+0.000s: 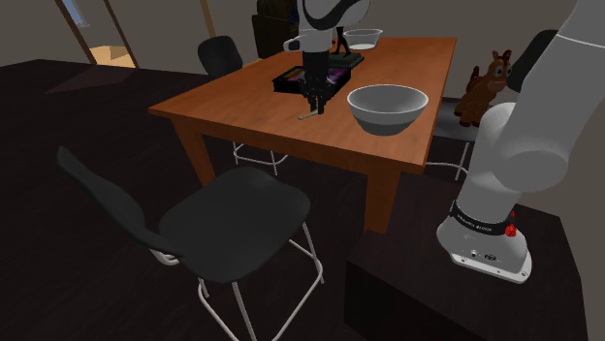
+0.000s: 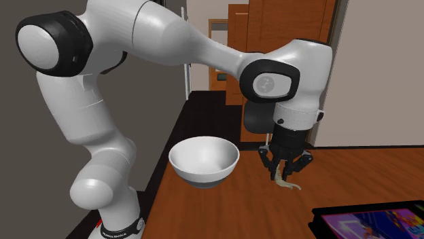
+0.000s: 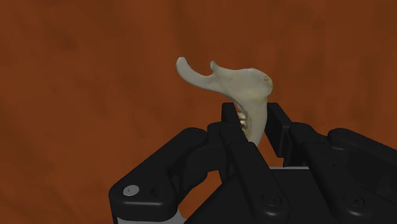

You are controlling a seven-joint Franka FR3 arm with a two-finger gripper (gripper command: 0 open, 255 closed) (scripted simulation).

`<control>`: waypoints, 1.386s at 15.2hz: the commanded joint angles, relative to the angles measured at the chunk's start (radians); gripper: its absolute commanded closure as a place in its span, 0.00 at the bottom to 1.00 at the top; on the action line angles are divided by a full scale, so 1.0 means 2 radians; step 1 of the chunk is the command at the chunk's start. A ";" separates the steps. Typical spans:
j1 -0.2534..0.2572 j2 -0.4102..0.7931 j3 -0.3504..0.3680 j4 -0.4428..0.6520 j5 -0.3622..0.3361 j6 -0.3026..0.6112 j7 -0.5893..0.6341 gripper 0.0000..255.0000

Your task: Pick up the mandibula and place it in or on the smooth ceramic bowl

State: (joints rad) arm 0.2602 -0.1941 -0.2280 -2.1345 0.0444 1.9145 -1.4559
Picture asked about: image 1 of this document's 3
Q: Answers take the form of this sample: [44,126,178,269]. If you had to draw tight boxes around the black box with colourful contents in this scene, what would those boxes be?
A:
[271,66,354,102]

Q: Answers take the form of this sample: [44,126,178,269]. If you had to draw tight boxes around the black figure on dark base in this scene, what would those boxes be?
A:
[329,37,366,68]

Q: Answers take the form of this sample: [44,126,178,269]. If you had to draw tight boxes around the clear glass bowl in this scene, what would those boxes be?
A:
[341,28,385,51]

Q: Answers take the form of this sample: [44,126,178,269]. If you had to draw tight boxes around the dark cabinet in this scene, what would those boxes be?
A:
[250,0,304,61]

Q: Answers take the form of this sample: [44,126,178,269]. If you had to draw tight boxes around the brown wooden table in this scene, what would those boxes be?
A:
[147,36,459,235]

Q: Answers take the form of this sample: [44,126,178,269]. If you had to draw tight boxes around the grey bowl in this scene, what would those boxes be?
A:
[346,83,430,138]

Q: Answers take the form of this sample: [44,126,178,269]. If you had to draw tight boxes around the black chair with white legs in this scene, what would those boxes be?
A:
[197,35,290,177]
[425,29,559,182]
[55,144,327,341]

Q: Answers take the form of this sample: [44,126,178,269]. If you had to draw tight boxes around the brown toy horse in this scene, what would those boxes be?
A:
[454,48,515,129]

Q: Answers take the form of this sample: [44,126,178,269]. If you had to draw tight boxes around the dark robot stand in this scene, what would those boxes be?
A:
[343,202,590,341]

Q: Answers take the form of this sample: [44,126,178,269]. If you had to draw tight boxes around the wooden door frame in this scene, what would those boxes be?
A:
[52,0,140,70]

